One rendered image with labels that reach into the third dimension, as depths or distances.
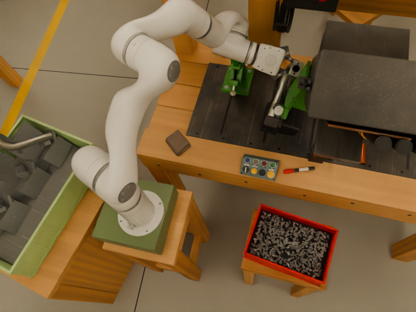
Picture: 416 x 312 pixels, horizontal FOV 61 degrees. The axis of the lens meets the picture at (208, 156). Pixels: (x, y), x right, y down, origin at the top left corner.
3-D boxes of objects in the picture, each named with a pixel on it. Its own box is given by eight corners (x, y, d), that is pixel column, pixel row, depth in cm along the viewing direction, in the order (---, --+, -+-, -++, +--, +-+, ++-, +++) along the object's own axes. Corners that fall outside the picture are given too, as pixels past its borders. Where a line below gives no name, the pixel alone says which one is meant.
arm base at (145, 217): (151, 242, 135) (135, 229, 119) (110, 226, 141) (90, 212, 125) (171, 199, 143) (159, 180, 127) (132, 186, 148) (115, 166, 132)
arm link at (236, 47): (249, 40, 135) (242, 64, 137) (217, 30, 135) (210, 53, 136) (252, 36, 127) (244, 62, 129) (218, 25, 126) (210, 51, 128)
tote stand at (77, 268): (112, 304, 220) (47, 298, 148) (47, 268, 233) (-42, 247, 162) (162, 207, 242) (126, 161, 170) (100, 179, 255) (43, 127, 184)
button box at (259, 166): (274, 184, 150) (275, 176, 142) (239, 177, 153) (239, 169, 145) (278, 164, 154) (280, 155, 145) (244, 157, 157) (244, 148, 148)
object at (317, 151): (358, 165, 125) (360, 162, 123) (312, 156, 128) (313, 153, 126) (367, 77, 140) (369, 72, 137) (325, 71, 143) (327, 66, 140)
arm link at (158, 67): (103, 179, 119) (136, 206, 113) (73, 186, 109) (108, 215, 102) (153, 36, 103) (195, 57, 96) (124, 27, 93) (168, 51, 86)
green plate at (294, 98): (301, 120, 141) (325, 93, 122) (282, 113, 141) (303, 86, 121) (306, 96, 145) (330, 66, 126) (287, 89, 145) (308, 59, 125)
